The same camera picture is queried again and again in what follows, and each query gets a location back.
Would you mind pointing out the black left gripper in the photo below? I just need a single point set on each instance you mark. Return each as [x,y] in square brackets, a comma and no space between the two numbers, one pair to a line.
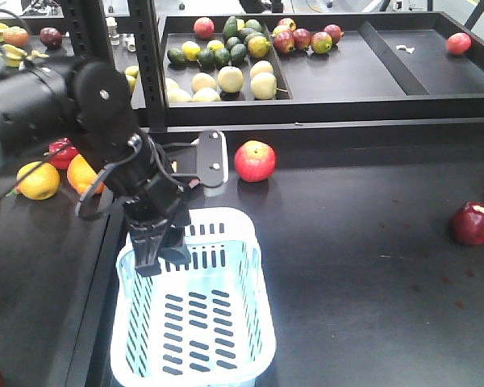
[156,216]

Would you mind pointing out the white plastic basket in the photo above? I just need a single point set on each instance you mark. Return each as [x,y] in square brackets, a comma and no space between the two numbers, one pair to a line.
[205,323]

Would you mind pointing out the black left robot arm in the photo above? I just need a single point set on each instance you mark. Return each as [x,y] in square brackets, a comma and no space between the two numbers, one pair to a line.
[88,101]

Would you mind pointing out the large orange right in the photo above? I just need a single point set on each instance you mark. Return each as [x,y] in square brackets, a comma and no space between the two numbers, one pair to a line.
[79,174]

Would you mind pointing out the red bell pepper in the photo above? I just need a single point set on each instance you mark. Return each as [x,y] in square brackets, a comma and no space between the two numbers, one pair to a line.
[60,153]

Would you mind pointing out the yellow round fruit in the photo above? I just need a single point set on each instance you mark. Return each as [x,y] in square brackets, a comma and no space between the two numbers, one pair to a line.
[38,181]

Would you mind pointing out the dark red plum apple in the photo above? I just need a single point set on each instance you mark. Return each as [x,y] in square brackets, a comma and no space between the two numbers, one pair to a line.
[50,37]

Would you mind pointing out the yellow starfruit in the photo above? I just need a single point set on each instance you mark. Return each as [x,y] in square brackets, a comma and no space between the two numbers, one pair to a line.
[12,55]

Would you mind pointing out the red apple near post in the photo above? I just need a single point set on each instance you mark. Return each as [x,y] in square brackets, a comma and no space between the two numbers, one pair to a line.
[255,161]

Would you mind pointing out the black shelf post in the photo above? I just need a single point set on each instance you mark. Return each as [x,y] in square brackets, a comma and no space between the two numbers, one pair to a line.
[144,21]

